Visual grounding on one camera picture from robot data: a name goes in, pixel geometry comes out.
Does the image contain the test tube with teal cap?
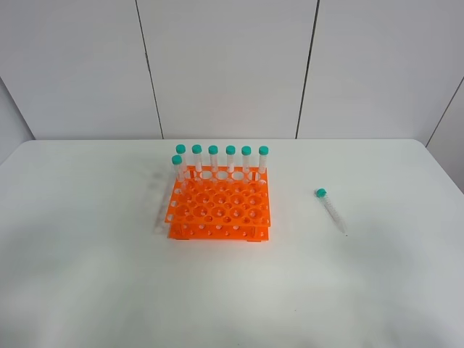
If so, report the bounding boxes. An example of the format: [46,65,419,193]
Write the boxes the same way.
[315,188,347,236]

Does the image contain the rack tube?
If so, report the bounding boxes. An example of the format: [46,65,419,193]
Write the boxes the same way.
[258,146,269,174]
[175,144,188,173]
[241,146,252,173]
[225,145,236,173]
[172,154,185,191]
[192,144,202,178]
[208,145,218,173]

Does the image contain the orange test tube rack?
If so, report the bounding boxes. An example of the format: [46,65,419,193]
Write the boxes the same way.
[165,165,271,242]

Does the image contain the rack tube front left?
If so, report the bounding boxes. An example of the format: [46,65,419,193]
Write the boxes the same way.
[172,154,185,191]

